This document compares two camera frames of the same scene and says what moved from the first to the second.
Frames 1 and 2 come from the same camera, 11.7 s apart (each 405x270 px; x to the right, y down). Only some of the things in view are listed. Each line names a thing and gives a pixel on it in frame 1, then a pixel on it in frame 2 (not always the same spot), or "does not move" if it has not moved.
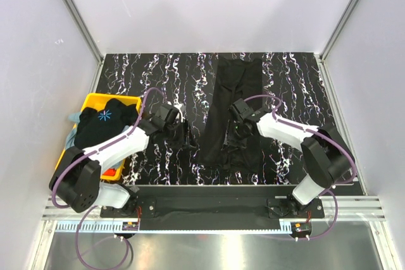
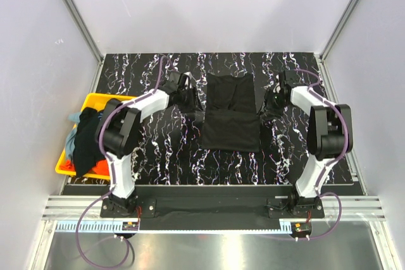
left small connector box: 130,226 does not move
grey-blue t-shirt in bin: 73,117 does not move
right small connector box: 301,228 does not move
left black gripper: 185,138 to 194,105
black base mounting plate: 214,207 does not move
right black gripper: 230,139 to 267,106
